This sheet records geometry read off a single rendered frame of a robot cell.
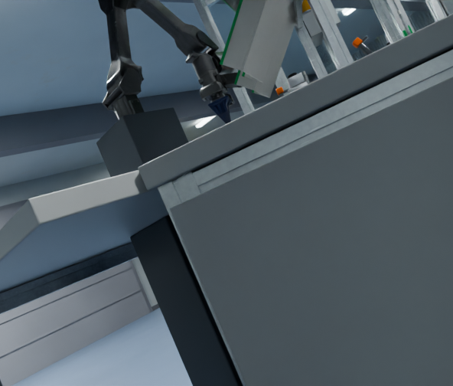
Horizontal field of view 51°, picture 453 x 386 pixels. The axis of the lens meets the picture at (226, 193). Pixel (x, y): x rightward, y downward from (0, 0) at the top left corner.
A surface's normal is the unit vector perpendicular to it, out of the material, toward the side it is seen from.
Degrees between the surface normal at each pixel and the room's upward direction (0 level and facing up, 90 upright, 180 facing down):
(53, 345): 90
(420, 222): 90
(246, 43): 90
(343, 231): 90
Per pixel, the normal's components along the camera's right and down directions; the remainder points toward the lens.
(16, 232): -0.69, 0.25
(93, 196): 0.60, -0.33
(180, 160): -0.18, 0.00
